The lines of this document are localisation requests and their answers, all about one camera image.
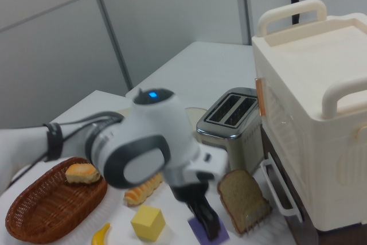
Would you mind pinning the brown bread slice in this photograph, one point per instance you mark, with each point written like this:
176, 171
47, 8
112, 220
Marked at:
241, 196

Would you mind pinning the yellow cube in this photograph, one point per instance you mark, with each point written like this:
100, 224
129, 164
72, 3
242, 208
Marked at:
147, 222

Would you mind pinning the brown wicker basket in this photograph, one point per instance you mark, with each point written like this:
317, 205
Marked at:
48, 210

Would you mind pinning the golden bread roll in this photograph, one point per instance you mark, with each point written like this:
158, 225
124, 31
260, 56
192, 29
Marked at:
81, 173

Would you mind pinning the purple cube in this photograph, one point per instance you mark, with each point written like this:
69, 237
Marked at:
198, 229

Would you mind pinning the chrome two-slot toaster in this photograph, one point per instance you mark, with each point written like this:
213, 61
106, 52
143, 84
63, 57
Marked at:
226, 141

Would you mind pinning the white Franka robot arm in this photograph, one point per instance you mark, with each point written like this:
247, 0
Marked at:
155, 130

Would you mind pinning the orange striped bread loaf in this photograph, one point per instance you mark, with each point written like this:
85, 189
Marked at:
142, 192

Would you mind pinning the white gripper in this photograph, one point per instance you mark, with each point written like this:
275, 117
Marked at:
212, 161

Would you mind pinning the yellow banana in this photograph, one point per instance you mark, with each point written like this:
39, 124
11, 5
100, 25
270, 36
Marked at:
100, 236

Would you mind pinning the cream oven appliance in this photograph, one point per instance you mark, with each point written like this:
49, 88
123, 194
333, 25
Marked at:
309, 98

